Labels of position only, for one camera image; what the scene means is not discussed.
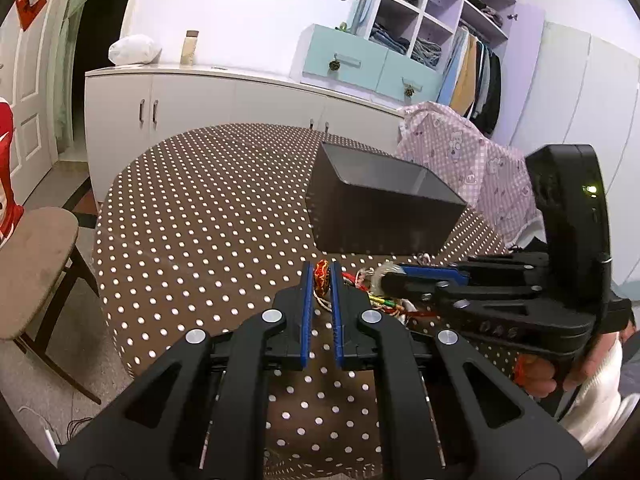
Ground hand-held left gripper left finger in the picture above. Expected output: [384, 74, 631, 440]
[59, 261, 316, 480]

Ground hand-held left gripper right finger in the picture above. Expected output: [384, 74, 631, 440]
[330, 261, 590, 480]

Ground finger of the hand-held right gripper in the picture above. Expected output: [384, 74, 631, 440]
[400, 252, 551, 285]
[382, 272, 550, 307]

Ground pile of colourful bracelets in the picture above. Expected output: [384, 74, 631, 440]
[342, 255, 451, 323]

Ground red braided bracelet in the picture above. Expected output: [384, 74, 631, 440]
[311, 258, 335, 313]

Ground black storage box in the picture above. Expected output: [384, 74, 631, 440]
[305, 142, 468, 256]

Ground person's right forearm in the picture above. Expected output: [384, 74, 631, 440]
[560, 337, 640, 461]

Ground person's right hand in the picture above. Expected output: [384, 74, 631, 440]
[515, 331, 628, 401]

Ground pink checked blanket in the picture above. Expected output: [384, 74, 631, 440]
[395, 101, 543, 251]

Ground brown polka dot tablecloth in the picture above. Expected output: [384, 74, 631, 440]
[91, 122, 526, 478]

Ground row of hanging clothes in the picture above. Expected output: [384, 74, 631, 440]
[437, 25, 502, 136]

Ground pale blue drawer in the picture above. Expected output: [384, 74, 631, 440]
[291, 23, 388, 92]
[377, 50, 443, 106]

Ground folded grey clothes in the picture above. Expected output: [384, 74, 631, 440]
[411, 37, 443, 67]

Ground dark clothes heap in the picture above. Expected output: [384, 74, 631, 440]
[467, 0, 503, 26]

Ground white low cabinet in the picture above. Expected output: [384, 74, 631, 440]
[84, 64, 416, 201]

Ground folded blue jeans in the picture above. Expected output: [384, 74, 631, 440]
[371, 22, 408, 53]

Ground wooden stool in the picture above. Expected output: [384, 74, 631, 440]
[0, 206, 103, 406]

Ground beige bottle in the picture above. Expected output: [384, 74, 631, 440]
[180, 30, 199, 66]

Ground white pillow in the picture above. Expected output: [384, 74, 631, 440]
[109, 34, 162, 66]

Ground red cat print chair cover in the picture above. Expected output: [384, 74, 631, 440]
[0, 97, 26, 248]

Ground white panel door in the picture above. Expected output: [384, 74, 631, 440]
[0, 0, 76, 206]

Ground green sheer curtain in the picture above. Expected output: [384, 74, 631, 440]
[52, 0, 98, 141]

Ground red diamond door decoration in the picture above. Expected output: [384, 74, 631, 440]
[15, 0, 49, 31]

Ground white cable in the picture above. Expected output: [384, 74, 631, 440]
[20, 405, 61, 466]

